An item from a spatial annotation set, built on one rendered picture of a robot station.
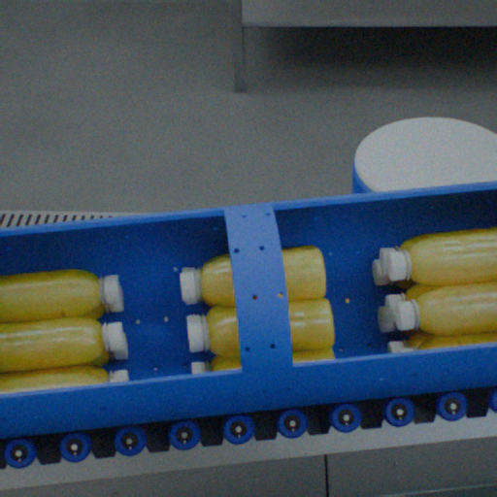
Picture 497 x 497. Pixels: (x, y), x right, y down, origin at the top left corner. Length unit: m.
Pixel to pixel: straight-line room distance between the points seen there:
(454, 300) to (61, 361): 0.54
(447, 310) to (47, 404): 0.53
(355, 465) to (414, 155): 0.59
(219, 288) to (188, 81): 2.86
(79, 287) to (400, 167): 0.64
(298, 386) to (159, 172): 2.37
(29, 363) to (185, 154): 2.35
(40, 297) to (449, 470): 0.63
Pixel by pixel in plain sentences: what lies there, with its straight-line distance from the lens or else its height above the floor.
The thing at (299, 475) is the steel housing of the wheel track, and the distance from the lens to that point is 1.51.
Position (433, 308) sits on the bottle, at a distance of 1.40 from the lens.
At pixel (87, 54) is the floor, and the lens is 4.45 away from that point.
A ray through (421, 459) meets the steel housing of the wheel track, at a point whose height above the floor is 0.88.
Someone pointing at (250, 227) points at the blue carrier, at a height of 1.23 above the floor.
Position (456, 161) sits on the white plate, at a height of 1.04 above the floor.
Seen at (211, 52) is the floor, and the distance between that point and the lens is 4.38.
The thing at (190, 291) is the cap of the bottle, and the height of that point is 1.15.
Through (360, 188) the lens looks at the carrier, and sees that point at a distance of 1.79.
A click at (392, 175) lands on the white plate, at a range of 1.79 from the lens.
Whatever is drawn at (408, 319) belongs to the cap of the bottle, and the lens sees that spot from 1.40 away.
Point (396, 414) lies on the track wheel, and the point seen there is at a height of 0.96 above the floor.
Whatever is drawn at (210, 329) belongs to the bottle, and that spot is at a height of 1.12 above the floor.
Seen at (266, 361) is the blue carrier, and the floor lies 1.12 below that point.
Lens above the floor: 2.05
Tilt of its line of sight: 39 degrees down
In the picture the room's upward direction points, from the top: 3 degrees counter-clockwise
